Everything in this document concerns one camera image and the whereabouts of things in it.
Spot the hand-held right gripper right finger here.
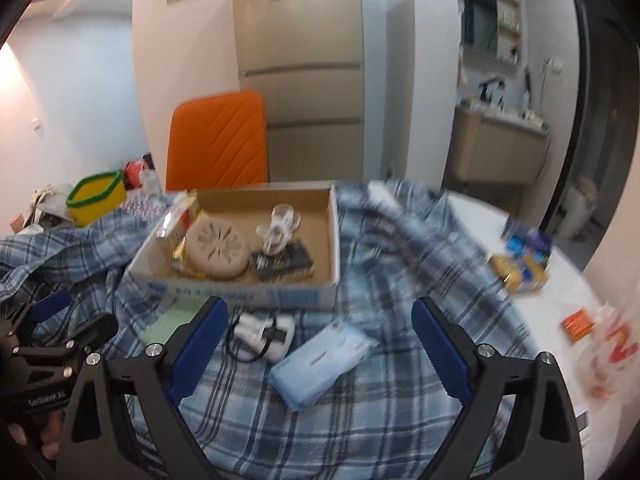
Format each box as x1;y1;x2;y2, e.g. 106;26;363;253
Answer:
411;296;586;480

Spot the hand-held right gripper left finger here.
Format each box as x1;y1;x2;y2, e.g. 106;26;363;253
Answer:
56;296;229;480

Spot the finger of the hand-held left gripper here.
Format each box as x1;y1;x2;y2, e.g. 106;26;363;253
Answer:
0;287;72;342
10;314;119;363

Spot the white bundle with black cord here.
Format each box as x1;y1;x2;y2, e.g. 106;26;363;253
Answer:
226;310;297;363

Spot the cardboard box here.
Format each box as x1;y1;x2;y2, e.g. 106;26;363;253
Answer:
127;182;342;311

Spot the round beige case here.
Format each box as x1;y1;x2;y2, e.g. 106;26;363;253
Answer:
181;209;249;281

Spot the light blue tissue packet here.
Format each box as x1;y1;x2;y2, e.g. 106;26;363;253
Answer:
268;317;380;409

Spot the gold carton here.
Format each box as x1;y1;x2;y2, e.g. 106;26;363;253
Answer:
156;192;200;273

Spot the black tissue packet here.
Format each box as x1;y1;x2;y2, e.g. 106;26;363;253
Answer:
249;240;316;283

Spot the person's left hand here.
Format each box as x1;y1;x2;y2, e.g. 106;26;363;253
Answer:
5;407;63;461

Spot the light green paper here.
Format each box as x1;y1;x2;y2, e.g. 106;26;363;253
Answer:
139;305;201;347

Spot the blue plaid shirt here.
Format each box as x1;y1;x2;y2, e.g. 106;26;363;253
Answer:
0;177;538;480

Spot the white cloth heap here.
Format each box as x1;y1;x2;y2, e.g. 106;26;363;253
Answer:
20;182;76;233

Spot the yellow basket with green rim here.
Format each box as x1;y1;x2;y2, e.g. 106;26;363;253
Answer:
66;170;127;227

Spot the gold and blue packet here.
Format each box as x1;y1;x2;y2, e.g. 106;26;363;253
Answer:
489;254;550;293

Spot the light blue small box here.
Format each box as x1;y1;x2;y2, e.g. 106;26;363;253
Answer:
505;239;547;266

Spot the silver patterned packet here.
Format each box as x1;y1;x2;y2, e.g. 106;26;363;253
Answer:
122;192;166;221

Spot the orange card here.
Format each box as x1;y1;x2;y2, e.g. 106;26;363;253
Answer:
561;310;596;343

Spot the dark blue small box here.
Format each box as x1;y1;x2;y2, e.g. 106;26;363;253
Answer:
502;217;553;248

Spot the red bag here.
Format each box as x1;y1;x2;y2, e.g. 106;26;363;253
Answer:
124;160;147;191

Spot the white plastic bag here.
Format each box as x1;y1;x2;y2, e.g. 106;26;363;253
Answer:
575;302;640;401

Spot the white trash bin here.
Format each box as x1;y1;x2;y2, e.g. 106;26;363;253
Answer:
557;175;598;240

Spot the orange chair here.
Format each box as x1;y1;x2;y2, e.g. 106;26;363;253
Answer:
165;90;269;192

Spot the beige vanity cabinet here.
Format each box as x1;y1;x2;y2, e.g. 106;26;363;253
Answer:
442;105;551;186

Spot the black faucet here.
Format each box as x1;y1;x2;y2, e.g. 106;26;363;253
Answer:
479;77;505;103

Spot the beige refrigerator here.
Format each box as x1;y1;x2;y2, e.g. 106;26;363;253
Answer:
232;0;366;183

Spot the mirror cabinet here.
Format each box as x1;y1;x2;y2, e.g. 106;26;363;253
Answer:
462;0;523;63

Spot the black door frame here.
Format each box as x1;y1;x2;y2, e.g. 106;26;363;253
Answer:
540;0;640;271

